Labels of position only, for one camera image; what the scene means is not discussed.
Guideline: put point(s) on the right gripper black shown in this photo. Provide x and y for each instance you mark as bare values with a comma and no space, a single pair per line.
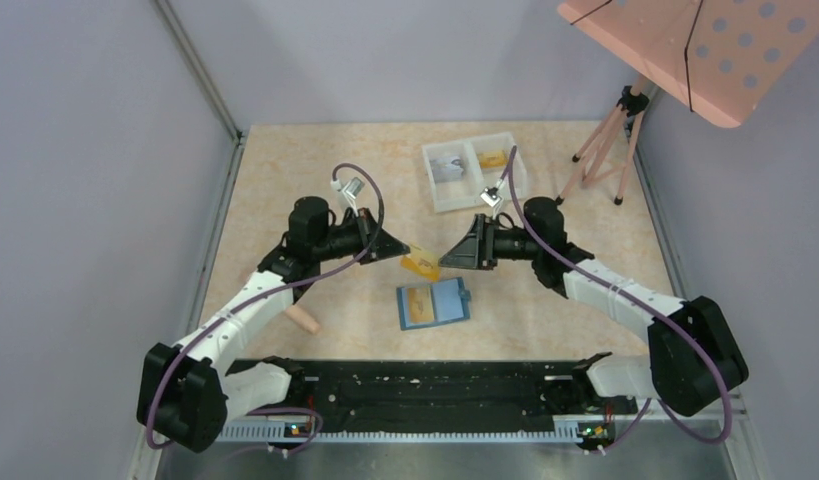
484,241

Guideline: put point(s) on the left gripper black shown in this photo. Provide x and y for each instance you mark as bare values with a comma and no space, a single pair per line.
369,236

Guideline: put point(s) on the teal card holder wallet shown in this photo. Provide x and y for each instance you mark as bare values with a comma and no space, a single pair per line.
451,299

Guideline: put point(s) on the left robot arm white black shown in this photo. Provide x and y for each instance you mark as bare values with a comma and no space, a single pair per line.
187,391

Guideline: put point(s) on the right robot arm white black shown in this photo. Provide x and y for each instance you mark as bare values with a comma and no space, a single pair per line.
692,361

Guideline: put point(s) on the silver card in tray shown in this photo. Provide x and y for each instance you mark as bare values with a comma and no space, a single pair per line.
447,169

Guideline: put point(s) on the gold card in tray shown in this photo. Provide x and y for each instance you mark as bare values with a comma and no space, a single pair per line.
493,160

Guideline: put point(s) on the white two-compartment tray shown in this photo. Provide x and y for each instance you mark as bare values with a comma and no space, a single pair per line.
464,194

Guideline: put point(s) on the beige wooden peg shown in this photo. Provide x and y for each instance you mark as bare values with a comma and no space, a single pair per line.
303,319

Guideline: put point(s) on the pink tripod stand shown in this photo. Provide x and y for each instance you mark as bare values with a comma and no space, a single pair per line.
627,115

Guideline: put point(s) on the pink perforated board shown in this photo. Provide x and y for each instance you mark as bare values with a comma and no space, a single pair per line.
718,57

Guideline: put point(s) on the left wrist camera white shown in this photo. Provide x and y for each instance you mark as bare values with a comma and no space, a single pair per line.
347,193

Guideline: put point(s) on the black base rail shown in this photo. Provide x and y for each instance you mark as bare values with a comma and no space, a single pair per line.
443,397

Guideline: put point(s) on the grey slotted cable duct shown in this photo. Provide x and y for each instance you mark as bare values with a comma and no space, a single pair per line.
279,432

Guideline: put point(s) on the aluminium frame post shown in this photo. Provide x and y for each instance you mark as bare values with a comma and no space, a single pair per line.
197,67

